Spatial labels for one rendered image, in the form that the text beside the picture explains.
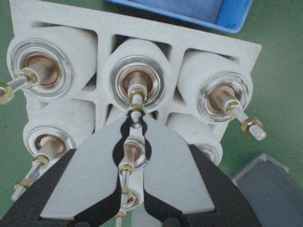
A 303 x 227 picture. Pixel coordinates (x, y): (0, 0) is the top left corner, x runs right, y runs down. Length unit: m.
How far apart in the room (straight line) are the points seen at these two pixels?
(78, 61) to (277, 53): 0.52
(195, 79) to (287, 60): 0.42
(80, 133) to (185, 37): 0.22
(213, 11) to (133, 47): 0.31
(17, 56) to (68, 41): 0.06
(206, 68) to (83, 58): 0.16
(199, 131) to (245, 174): 0.51
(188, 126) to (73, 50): 0.21
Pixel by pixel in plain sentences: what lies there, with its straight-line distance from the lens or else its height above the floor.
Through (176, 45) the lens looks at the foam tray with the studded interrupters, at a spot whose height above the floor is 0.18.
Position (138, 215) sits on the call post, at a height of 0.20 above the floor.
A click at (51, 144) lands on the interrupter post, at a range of 0.29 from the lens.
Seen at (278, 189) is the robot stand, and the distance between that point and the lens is 0.70.
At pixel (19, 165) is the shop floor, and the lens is 0.80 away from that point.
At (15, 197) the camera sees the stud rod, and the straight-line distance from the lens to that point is 0.25.
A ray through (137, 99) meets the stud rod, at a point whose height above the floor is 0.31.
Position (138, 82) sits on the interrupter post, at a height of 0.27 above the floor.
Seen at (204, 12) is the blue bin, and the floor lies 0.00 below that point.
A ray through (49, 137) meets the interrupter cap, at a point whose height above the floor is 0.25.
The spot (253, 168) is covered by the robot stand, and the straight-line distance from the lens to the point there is 0.77.
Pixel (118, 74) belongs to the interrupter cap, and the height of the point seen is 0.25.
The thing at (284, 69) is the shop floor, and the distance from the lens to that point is 0.63.
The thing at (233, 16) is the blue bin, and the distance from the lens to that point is 0.42.
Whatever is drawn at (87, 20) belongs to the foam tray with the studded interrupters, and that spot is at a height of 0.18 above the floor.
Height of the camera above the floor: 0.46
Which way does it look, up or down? 61 degrees down
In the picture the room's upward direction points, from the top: 174 degrees clockwise
